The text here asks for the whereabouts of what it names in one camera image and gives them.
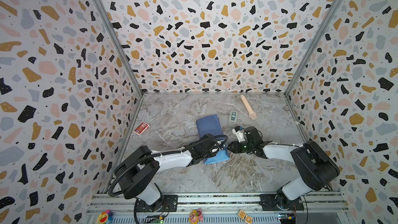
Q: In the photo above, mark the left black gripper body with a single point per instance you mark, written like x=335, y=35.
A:
x=207, y=154

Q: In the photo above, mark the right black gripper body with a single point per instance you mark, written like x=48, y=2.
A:
x=236, y=146

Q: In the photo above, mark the blue wrapping paper sheet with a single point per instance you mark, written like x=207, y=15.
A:
x=210, y=127

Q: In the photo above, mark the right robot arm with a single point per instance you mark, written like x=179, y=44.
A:
x=315, y=167

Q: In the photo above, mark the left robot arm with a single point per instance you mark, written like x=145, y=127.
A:
x=134, y=175

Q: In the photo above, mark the white tape dispenser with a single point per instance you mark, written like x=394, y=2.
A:
x=232, y=121

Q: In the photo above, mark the red playing card deck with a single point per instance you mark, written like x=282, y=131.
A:
x=141, y=128

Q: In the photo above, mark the pink yellow sticker toy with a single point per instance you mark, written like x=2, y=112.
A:
x=196, y=216

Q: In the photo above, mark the orange square sticker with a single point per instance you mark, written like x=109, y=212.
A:
x=246, y=218

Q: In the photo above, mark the colourful round sticker toy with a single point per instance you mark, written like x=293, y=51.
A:
x=105, y=217

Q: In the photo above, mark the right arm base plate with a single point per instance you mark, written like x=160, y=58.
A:
x=277, y=202

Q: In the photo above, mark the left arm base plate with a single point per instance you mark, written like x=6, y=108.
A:
x=167, y=203

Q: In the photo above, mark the aluminium mounting rail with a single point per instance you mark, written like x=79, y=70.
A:
x=222, y=208

